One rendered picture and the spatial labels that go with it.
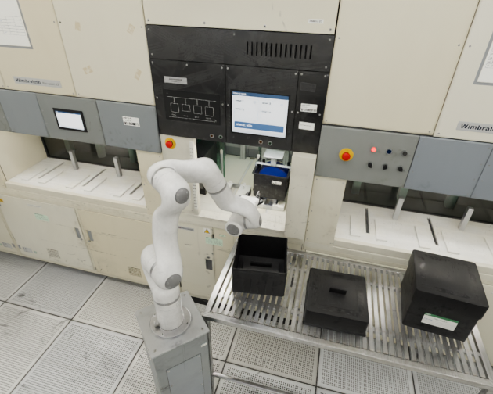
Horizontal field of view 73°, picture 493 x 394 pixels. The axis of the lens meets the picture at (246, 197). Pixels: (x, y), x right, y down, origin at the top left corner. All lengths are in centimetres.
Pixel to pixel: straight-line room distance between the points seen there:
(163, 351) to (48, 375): 120
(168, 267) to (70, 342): 156
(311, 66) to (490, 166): 92
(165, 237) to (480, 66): 141
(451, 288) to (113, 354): 207
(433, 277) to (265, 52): 128
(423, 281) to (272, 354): 121
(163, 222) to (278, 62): 88
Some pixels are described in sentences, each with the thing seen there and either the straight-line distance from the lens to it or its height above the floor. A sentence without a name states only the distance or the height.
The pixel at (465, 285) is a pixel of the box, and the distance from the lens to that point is 183.
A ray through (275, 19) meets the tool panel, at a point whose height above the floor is 200.
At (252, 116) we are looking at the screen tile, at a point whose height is 156.
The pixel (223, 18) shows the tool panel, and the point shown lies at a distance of 168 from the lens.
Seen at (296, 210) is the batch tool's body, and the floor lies 107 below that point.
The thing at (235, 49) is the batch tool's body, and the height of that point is 187.
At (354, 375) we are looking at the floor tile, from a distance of 256.
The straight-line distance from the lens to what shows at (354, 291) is 180.
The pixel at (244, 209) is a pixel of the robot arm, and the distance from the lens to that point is 145.
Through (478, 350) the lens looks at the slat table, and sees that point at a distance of 197.
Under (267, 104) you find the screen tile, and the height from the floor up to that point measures 163.
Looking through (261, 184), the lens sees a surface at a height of 105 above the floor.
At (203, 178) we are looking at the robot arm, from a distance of 129.
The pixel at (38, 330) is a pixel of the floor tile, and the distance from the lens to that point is 299.
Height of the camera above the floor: 215
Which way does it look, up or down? 33 degrees down
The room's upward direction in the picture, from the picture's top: 1 degrees clockwise
